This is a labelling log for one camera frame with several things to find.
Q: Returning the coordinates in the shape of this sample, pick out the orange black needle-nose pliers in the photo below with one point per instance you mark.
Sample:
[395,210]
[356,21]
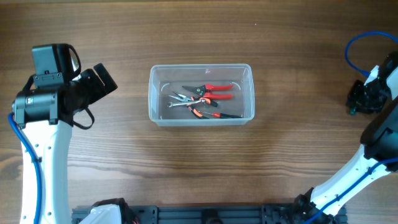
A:
[191,108]

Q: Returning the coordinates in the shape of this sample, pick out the silver metal wrench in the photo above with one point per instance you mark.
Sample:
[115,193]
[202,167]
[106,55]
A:
[170,104]

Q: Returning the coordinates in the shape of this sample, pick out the clear plastic container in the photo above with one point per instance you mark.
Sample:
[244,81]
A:
[167,79]

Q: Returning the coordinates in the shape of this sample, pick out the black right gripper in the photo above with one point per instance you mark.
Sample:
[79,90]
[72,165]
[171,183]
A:
[353,97]

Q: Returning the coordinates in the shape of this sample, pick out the red handled small screwdriver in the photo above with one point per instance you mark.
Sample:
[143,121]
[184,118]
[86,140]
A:
[222,115]

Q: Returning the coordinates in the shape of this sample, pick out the red handled snips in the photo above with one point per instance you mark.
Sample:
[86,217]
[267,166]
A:
[207,90]

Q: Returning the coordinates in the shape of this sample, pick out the green handled screwdriver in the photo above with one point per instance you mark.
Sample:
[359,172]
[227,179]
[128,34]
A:
[352,111]

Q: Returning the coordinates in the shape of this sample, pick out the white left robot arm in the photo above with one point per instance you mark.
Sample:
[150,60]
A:
[43,121]

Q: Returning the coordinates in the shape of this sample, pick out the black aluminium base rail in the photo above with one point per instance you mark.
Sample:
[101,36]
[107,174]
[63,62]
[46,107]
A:
[256,214]

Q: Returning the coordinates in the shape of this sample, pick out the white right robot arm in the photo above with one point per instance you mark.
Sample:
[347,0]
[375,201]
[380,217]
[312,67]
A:
[376,156]

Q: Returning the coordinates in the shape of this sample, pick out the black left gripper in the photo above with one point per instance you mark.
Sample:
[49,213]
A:
[99,89]

